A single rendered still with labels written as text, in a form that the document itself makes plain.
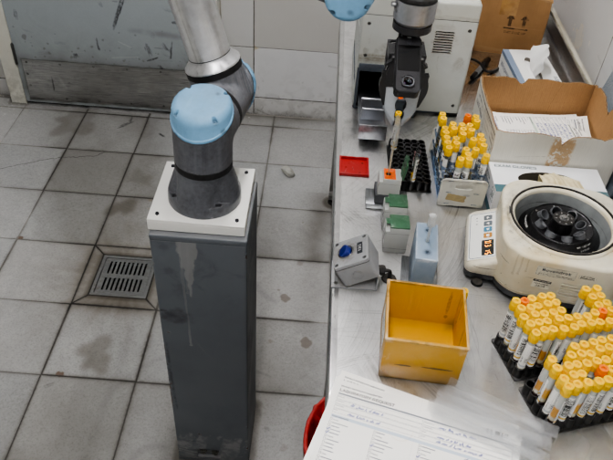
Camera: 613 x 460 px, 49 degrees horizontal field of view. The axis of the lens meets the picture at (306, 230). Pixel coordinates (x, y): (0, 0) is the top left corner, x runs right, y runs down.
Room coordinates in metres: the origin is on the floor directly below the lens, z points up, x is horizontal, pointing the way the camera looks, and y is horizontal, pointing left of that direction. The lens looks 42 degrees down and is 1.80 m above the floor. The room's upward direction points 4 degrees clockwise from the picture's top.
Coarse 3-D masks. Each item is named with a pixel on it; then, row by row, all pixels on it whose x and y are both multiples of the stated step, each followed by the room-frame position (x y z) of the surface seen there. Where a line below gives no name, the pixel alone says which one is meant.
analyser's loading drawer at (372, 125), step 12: (360, 96) 1.52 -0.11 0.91; (372, 96) 1.52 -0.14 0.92; (360, 108) 1.44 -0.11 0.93; (372, 108) 1.45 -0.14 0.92; (360, 120) 1.40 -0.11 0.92; (372, 120) 1.41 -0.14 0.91; (384, 120) 1.41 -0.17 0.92; (360, 132) 1.35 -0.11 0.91; (372, 132) 1.35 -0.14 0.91; (384, 132) 1.35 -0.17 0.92
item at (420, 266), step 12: (420, 228) 0.95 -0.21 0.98; (432, 228) 0.95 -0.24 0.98; (420, 240) 0.92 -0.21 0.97; (432, 240) 0.92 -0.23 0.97; (420, 252) 0.89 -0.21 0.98; (432, 252) 0.89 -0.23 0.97; (408, 264) 0.95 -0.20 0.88; (420, 264) 0.87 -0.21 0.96; (432, 264) 0.87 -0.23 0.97; (408, 276) 0.91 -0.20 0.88; (420, 276) 0.87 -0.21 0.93; (432, 276) 0.87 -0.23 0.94
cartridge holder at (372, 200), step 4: (376, 184) 1.16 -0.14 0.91; (368, 188) 1.17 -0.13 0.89; (376, 188) 1.15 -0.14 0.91; (368, 192) 1.16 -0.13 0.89; (372, 192) 1.16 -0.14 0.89; (376, 192) 1.13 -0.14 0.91; (400, 192) 1.17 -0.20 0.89; (404, 192) 1.17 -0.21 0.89; (368, 196) 1.14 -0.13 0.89; (372, 196) 1.14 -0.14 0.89; (376, 196) 1.12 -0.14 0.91; (380, 196) 1.12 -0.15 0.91; (384, 196) 1.12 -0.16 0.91; (388, 196) 1.12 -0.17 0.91; (368, 200) 1.13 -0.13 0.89; (372, 200) 1.13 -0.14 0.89; (376, 200) 1.12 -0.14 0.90; (380, 200) 1.12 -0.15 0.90; (368, 204) 1.12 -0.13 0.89; (372, 204) 1.12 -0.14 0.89; (376, 204) 1.12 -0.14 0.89; (380, 204) 1.12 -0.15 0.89; (376, 208) 1.12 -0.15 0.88; (380, 208) 1.12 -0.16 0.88
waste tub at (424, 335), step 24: (408, 288) 0.81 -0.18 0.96; (432, 288) 0.80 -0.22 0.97; (456, 288) 0.80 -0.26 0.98; (384, 312) 0.77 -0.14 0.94; (408, 312) 0.81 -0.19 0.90; (432, 312) 0.80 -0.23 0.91; (456, 312) 0.80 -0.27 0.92; (384, 336) 0.71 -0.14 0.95; (408, 336) 0.77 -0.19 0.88; (432, 336) 0.77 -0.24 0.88; (456, 336) 0.75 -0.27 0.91; (384, 360) 0.68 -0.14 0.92; (408, 360) 0.68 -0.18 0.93; (432, 360) 0.68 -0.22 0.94; (456, 360) 0.68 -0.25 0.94
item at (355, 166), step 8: (344, 160) 1.29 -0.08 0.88; (352, 160) 1.29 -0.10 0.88; (360, 160) 1.29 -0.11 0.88; (368, 160) 1.29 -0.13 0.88; (344, 168) 1.26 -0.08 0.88; (352, 168) 1.26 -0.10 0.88; (360, 168) 1.26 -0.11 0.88; (368, 168) 1.25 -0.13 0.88; (360, 176) 1.23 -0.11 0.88; (368, 176) 1.23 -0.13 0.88
